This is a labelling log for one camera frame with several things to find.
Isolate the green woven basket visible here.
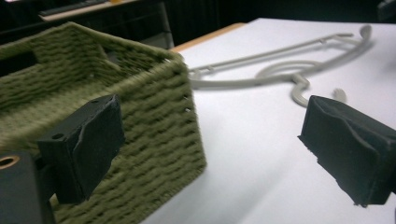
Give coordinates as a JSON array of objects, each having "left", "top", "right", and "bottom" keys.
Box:
[{"left": 0, "top": 21, "right": 208, "bottom": 224}]

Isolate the grey metal desk leg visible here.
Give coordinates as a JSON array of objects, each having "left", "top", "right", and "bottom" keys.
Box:
[{"left": 138, "top": 2, "right": 176, "bottom": 50}]

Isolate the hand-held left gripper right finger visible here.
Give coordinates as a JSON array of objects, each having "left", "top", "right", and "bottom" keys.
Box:
[{"left": 297, "top": 94, "right": 396, "bottom": 207}]

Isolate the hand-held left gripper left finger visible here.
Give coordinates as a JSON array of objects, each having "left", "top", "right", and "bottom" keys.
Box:
[{"left": 36, "top": 93, "right": 126, "bottom": 205}]

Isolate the grey plastic clothes hanger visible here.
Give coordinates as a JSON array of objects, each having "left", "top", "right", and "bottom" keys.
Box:
[{"left": 188, "top": 23, "right": 374, "bottom": 109}]

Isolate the wooden desk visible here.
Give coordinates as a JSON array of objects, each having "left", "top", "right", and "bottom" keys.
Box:
[{"left": 38, "top": 0, "right": 141, "bottom": 22}]

